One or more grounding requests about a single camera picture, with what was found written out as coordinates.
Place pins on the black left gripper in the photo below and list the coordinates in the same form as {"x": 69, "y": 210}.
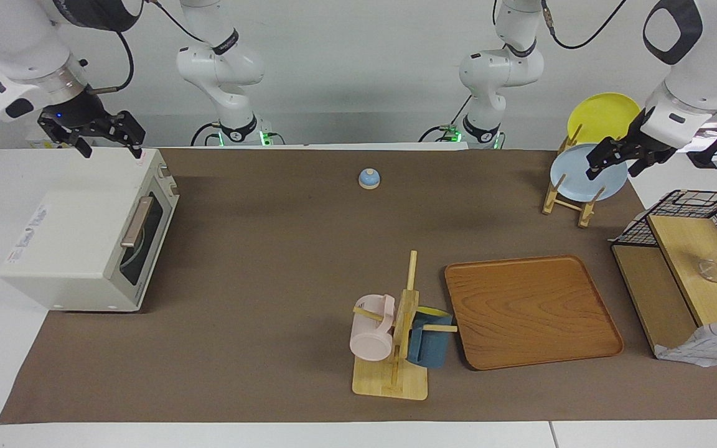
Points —
{"x": 635, "y": 146}

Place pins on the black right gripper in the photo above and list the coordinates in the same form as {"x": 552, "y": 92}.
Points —
{"x": 81, "y": 115}

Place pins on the white toaster oven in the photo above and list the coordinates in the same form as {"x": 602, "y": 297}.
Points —
{"x": 72, "y": 236}

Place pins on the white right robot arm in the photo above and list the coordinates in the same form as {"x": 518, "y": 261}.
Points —
{"x": 22, "y": 43}

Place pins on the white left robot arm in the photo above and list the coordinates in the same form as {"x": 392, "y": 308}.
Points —
{"x": 713, "y": 62}

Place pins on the yellow plate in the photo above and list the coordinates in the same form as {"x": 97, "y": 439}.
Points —
{"x": 601, "y": 118}

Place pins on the light blue plate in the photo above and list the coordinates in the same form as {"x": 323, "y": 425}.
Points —
{"x": 573, "y": 177}

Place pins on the wooden plate rack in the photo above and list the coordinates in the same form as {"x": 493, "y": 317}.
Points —
{"x": 551, "y": 199}

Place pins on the wooden box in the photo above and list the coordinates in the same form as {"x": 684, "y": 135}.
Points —
{"x": 682, "y": 255}

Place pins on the small clear glass cup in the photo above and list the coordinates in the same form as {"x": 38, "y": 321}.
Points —
{"x": 711, "y": 270}

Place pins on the brown wooden tray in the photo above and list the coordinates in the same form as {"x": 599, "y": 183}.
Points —
{"x": 529, "y": 311}

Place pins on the white checked cloth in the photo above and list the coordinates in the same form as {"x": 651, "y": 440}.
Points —
{"x": 713, "y": 342}

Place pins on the brown table mat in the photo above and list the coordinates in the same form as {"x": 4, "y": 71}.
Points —
{"x": 271, "y": 280}

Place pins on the wooden mug tree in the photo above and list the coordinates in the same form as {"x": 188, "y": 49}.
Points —
{"x": 405, "y": 311}

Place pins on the blue mug yellow inside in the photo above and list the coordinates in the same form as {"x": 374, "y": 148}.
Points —
{"x": 431, "y": 348}

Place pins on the pink mug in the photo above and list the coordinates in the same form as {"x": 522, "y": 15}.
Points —
{"x": 371, "y": 336}

